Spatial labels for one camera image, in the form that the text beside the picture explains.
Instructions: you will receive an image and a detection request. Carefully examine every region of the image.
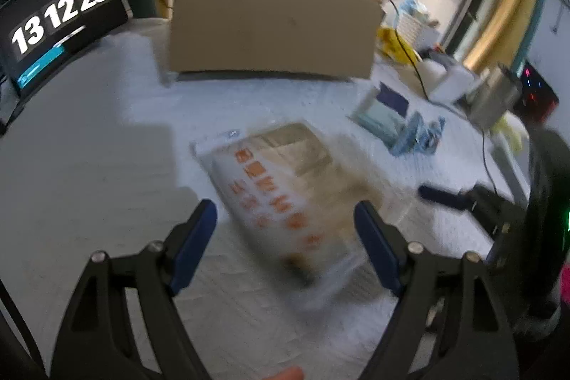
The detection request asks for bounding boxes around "person's left hand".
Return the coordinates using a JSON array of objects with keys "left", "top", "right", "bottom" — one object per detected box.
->
[{"left": 267, "top": 366, "right": 306, "bottom": 380}]

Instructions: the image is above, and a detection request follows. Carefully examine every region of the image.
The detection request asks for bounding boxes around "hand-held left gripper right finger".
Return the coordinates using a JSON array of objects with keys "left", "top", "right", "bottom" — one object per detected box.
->
[{"left": 354, "top": 201, "right": 519, "bottom": 380}]

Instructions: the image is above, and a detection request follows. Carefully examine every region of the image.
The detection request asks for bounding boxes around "black power cable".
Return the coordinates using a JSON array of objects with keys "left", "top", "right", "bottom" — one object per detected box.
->
[{"left": 387, "top": 0, "right": 507, "bottom": 196}]

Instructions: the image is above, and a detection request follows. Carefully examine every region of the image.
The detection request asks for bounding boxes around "white quilted table cover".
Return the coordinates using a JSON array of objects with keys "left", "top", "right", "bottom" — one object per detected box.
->
[{"left": 0, "top": 17, "right": 535, "bottom": 380}]

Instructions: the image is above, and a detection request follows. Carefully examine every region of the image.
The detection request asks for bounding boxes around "clear biscuit bag orange print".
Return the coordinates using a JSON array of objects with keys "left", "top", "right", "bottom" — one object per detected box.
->
[{"left": 191, "top": 119, "right": 388, "bottom": 310}]

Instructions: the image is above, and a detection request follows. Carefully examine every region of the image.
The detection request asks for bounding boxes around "white paper box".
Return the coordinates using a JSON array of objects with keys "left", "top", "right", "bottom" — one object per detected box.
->
[{"left": 427, "top": 57, "right": 484, "bottom": 105}]

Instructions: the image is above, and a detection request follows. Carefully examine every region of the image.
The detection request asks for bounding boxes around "steel thermos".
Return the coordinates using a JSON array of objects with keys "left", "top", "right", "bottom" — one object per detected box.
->
[{"left": 470, "top": 63, "right": 523, "bottom": 132}]

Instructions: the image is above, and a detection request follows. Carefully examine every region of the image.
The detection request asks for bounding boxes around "black tablet clock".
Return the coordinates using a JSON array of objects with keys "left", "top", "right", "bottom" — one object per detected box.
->
[{"left": 0, "top": 0, "right": 131, "bottom": 101}]

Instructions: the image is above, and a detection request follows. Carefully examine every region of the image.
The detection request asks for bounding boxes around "black computer tower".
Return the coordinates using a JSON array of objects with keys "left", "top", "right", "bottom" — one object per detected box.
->
[{"left": 512, "top": 58, "right": 561, "bottom": 124}]

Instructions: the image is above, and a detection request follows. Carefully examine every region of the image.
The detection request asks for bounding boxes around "pale yellow plastic bag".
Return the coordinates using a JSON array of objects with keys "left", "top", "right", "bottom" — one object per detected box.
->
[{"left": 490, "top": 115, "right": 530, "bottom": 155}]

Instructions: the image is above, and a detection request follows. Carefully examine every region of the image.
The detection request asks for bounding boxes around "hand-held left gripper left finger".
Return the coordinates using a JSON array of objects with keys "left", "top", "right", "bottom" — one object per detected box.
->
[{"left": 49, "top": 198, "right": 219, "bottom": 380}]

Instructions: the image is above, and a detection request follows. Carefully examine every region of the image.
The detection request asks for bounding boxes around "white perforated basket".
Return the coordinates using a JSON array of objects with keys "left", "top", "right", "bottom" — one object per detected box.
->
[{"left": 395, "top": 11, "right": 441, "bottom": 48}]

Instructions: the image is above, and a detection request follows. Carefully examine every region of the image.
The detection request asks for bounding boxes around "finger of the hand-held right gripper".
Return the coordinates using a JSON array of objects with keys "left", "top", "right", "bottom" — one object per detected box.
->
[{"left": 419, "top": 183, "right": 529, "bottom": 236}]

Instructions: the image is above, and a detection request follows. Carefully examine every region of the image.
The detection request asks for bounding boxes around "blue white wipes packet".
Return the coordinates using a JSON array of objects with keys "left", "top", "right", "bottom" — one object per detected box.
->
[{"left": 349, "top": 82, "right": 413, "bottom": 147}]

